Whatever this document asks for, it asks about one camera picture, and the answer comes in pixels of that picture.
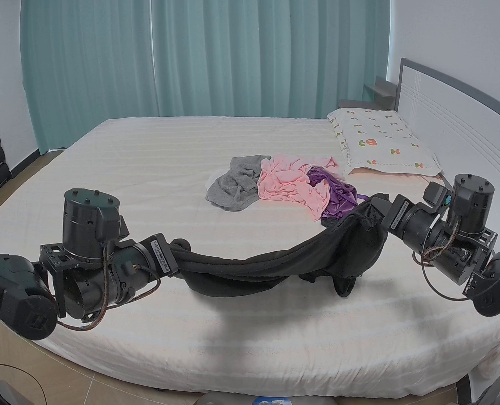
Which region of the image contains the white printed pillow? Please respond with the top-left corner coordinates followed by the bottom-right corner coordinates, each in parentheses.
top-left (327, 107), bottom-right (443, 177)

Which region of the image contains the purple garment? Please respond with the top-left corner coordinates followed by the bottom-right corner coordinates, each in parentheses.
top-left (308, 167), bottom-right (369, 221)

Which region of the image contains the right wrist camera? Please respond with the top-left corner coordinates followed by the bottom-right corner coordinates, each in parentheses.
top-left (423, 181), bottom-right (452, 211)

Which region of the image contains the blue-green curtain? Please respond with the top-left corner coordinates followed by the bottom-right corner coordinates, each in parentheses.
top-left (150, 0), bottom-right (393, 119)
top-left (20, 0), bottom-right (157, 153)

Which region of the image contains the pink garment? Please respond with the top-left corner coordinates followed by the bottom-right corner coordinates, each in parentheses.
top-left (257, 154), bottom-right (340, 222)

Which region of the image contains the grey garment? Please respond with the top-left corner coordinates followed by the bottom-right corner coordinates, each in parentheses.
top-left (205, 155), bottom-right (272, 212)

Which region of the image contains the black cable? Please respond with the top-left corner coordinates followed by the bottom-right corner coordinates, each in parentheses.
top-left (0, 363), bottom-right (45, 405)

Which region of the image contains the bed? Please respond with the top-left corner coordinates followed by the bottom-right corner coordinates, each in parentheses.
top-left (0, 57), bottom-right (500, 395)

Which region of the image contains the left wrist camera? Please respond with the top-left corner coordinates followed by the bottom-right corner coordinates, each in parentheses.
top-left (99, 206), bottom-right (130, 244)

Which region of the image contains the black garment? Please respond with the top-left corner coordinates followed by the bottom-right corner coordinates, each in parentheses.
top-left (171, 192), bottom-right (393, 298)

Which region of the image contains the grey bedside table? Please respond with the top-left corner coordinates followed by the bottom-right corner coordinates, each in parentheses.
top-left (338, 76), bottom-right (399, 112)

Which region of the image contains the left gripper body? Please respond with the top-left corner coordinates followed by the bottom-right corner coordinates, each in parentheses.
top-left (125, 234), bottom-right (180, 279)

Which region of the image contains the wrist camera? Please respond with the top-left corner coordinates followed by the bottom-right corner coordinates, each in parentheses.
top-left (99, 206), bottom-right (130, 244)
top-left (423, 181), bottom-right (452, 211)

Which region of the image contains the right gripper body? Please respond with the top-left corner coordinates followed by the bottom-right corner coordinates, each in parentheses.
top-left (381, 194), bottom-right (441, 254)

